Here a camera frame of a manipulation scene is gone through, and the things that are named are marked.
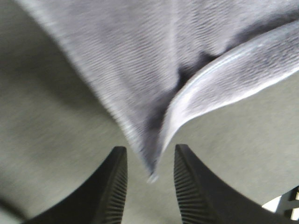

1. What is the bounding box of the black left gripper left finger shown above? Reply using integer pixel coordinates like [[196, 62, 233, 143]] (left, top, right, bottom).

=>
[[26, 146, 128, 224]]

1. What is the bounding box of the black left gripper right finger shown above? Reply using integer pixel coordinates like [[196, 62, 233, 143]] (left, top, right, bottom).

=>
[[173, 144, 292, 224]]

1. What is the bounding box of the blue-grey microfibre towel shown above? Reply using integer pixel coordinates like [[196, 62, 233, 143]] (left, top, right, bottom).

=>
[[18, 0, 299, 182]]

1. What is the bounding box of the black table cloth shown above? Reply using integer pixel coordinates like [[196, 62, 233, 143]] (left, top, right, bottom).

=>
[[0, 0, 299, 224]]

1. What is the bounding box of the grey metal frame under table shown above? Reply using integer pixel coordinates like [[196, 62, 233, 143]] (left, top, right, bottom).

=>
[[276, 186, 299, 221]]

